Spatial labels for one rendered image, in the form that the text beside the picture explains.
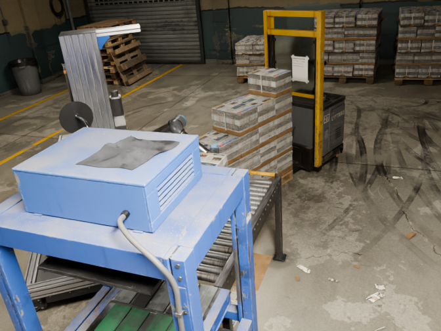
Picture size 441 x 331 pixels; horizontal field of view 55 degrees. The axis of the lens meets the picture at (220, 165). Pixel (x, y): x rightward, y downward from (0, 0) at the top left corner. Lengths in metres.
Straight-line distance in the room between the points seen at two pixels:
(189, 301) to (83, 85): 2.12
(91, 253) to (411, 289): 2.70
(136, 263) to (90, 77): 1.98
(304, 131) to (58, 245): 4.03
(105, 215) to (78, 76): 1.78
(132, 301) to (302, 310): 1.45
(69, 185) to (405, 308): 2.65
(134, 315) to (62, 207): 0.84
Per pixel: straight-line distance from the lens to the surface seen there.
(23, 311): 2.20
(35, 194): 1.82
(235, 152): 4.17
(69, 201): 1.72
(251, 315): 2.36
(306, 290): 3.58
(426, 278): 3.86
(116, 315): 2.40
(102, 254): 1.59
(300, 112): 5.25
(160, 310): 2.36
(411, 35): 8.62
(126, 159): 1.64
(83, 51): 3.23
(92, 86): 3.27
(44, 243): 1.75
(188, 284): 1.47
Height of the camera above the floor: 2.41
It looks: 26 degrees down
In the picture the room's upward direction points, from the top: 5 degrees counter-clockwise
